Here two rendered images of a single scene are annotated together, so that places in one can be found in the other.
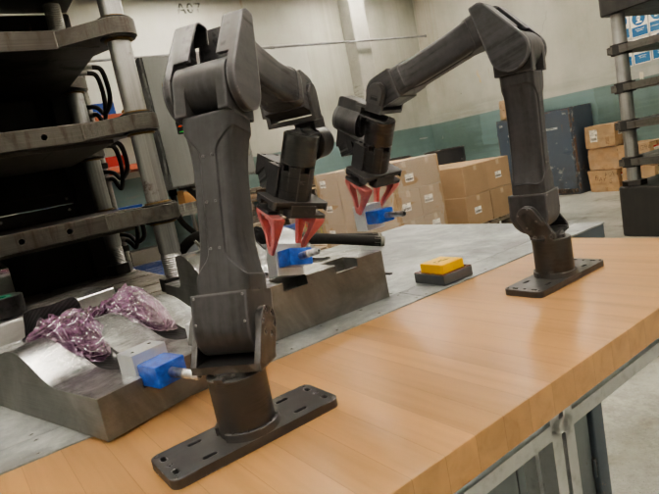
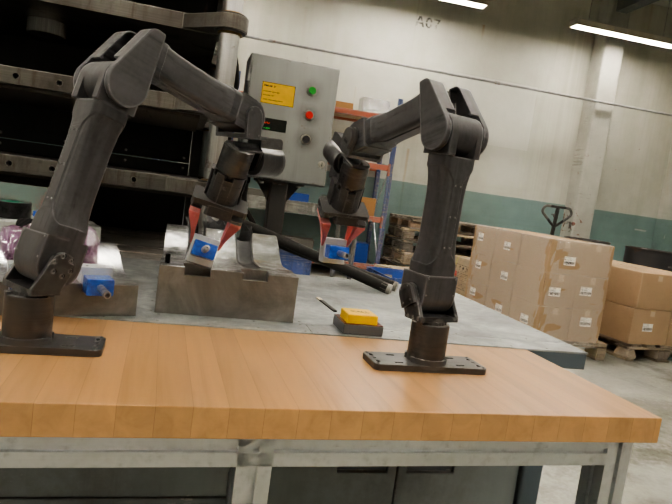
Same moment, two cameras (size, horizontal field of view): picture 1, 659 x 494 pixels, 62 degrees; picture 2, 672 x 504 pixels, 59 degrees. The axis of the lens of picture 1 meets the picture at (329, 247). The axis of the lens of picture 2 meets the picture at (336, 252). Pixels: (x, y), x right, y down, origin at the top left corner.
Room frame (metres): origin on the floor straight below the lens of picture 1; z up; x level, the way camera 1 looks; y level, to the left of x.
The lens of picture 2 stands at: (-0.07, -0.50, 1.07)
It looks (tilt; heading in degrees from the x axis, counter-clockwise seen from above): 6 degrees down; 18
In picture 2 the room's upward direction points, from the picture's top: 8 degrees clockwise
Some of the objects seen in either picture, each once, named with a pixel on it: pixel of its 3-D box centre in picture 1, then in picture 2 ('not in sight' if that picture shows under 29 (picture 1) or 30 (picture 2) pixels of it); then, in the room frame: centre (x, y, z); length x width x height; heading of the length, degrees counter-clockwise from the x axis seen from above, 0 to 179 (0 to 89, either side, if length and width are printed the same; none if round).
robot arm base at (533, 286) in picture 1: (553, 257); (427, 342); (0.90, -0.37, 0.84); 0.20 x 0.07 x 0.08; 125
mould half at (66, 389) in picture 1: (92, 343); (42, 257); (0.86, 0.41, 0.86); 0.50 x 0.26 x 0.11; 50
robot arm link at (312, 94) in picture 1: (302, 125); (252, 142); (0.92, 0.01, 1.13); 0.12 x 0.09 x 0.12; 161
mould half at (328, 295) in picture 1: (260, 271); (221, 262); (1.13, 0.15, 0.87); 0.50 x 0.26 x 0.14; 33
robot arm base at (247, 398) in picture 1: (242, 400); (28, 318); (0.56, 0.12, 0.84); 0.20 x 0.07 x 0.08; 125
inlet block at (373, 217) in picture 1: (382, 215); (338, 252); (1.13, -0.12, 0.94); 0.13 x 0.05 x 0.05; 33
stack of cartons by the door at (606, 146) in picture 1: (625, 155); not in sight; (6.68, -3.77, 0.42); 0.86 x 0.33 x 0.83; 30
